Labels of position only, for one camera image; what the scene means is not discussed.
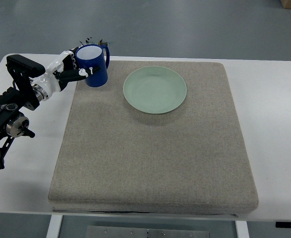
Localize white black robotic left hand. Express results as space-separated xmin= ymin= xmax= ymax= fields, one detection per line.
xmin=30 ymin=48 xmax=88 ymax=101

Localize blue mug white inside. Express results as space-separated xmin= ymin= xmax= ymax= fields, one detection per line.
xmin=75 ymin=44 xmax=110 ymax=87

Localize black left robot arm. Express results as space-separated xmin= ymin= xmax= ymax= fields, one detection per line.
xmin=0 ymin=54 xmax=45 ymax=170

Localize light green plate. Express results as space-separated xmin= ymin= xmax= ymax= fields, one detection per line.
xmin=123 ymin=66 xmax=187 ymax=114

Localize beige fabric cushion mat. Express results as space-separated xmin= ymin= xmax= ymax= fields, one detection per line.
xmin=48 ymin=61 xmax=258 ymax=215

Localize black table control panel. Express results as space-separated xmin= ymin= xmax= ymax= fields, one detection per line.
xmin=275 ymin=222 xmax=291 ymax=229

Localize white table frame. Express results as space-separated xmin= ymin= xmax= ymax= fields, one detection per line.
xmin=46 ymin=215 xmax=250 ymax=238

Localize grey metal base plate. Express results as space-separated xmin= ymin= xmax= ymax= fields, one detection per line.
xmin=85 ymin=226 xmax=210 ymax=238

